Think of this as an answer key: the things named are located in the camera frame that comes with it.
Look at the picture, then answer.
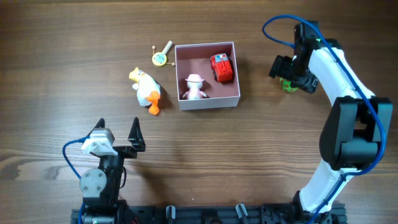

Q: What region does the pink hat doll figure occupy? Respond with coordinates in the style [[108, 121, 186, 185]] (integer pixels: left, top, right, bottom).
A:
[[182, 74, 208, 100]]

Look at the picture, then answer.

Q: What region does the white box pink interior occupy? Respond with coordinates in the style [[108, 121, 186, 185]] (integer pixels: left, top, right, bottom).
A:
[[175, 42, 241, 111]]

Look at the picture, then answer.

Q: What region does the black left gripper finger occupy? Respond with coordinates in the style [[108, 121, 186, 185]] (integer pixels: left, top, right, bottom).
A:
[[127, 117, 146, 152], [88, 118, 105, 135]]

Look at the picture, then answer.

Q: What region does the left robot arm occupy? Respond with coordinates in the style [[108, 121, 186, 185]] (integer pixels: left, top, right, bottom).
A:
[[77, 117, 146, 224]]

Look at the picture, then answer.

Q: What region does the red toy car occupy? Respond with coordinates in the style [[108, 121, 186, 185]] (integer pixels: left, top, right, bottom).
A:
[[210, 53, 233, 83]]

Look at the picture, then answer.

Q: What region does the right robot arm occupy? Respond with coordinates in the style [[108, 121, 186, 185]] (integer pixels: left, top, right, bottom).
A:
[[269, 21, 392, 223]]

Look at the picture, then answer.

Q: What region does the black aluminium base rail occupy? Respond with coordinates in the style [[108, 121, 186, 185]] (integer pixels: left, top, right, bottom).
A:
[[70, 202, 348, 224]]

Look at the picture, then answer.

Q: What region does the green patterned ball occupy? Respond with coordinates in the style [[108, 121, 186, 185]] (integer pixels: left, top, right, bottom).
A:
[[279, 78, 298, 93]]

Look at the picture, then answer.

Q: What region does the wooden rattle drum toy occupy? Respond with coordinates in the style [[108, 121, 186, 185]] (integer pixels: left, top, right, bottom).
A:
[[152, 40, 175, 67]]

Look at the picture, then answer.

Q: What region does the right blue cable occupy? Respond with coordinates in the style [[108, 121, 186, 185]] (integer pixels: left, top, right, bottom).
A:
[[262, 14, 387, 224]]

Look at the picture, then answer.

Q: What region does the white plush duck toy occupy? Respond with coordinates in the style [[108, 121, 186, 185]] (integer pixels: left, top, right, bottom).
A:
[[129, 67, 161, 116]]

